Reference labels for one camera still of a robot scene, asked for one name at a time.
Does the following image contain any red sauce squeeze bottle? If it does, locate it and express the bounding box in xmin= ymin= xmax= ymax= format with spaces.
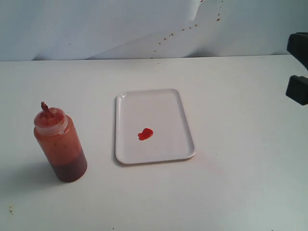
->
xmin=34 ymin=102 xmax=88 ymax=182

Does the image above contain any red sauce blob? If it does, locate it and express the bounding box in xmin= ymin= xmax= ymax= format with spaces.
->
xmin=138 ymin=128 xmax=154 ymax=141

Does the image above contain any white rectangular plastic tray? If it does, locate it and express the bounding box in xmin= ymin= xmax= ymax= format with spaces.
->
xmin=115 ymin=89 xmax=196 ymax=165

